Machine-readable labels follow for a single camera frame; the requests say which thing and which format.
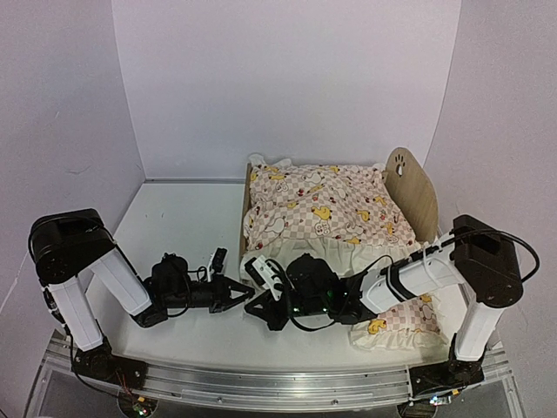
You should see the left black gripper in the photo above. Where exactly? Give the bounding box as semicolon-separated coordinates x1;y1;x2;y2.
164;273;255;314

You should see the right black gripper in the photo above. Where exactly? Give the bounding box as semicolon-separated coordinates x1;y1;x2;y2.
245;289;331;333

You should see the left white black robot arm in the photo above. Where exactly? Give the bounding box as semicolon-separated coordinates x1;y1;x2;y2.
27;208;255;389

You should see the duck print ruffled bed cover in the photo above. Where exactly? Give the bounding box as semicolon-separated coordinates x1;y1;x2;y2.
241;152;421;280

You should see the wooden pet bed frame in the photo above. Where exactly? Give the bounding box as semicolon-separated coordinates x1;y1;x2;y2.
238;147;440;273

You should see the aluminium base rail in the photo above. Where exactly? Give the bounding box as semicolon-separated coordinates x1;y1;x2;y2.
38;339;523;413

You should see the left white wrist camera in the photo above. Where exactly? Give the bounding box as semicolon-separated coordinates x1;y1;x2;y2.
206;247;228;282

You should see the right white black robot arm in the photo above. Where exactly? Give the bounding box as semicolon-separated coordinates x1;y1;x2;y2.
244;215;531;400

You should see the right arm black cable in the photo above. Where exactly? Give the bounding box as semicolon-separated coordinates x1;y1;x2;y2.
286;230;542;332

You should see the duck print ruffled pillow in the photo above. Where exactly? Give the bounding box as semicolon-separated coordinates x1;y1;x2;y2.
348;293;448;350

